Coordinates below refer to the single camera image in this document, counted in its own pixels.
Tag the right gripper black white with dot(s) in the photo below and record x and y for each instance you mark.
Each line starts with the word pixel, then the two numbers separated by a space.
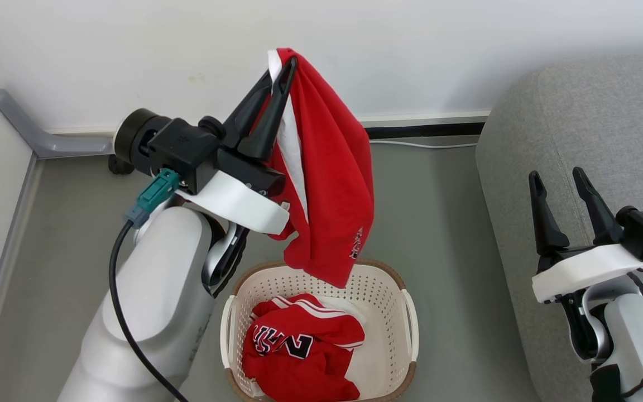
pixel 584 268

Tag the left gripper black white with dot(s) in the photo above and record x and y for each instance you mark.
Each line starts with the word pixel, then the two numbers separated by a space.
pixel 187 148

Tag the plain red white garment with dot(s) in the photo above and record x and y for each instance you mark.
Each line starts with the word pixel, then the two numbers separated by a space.
pixel 332 167

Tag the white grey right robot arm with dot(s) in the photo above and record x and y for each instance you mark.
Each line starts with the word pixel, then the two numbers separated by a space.
pixel 631 329

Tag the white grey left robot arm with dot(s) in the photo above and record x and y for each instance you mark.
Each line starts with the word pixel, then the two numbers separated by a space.
pixel 159 279

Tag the cream perforated laundry basket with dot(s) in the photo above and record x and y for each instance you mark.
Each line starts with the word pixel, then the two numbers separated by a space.
pixel 388 290

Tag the grey fabric sofa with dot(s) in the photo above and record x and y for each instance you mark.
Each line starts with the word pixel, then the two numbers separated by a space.
pixel 578 123

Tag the small black caster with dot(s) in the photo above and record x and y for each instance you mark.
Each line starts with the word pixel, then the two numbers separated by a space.
pixel 120 166

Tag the red jersey with lettering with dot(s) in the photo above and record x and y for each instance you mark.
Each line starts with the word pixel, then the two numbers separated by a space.
pixel 299 371

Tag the grey metal corner bracket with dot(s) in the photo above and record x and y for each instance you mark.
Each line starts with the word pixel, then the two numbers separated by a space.
pixel 48 142

